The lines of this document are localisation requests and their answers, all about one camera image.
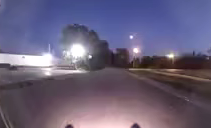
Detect large dark tree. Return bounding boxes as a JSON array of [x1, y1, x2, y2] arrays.
[[59, 23, 113, 72]]

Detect dark building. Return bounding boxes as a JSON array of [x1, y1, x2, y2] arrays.
[[113, 47, 131, 69]]

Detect bright street lamp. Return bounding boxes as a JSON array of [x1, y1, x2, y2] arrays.
[[69, 43, 87, 70]]

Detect grey asphalt path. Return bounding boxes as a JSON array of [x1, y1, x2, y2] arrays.
[[0, 67, 211, 128]]

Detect robot's own part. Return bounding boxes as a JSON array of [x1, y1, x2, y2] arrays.
[[130, 122, 142, 128], [64, 123, 75, 128]]

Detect pale side path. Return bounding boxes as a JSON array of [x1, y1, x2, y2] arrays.
[[129, 68, 211, 83]]

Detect dark grass strip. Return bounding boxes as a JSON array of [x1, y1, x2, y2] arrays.
[[128, 69, 211, 105]]

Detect grey paved lot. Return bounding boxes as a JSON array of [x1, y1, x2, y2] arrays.
[[0, 66, 88, 85]]

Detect long white low building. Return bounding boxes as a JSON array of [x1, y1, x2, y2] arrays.
[[0, 52, 54, 68]]

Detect row of dark trees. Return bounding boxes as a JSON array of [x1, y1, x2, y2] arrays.
[[139, 43, 211, 70]]

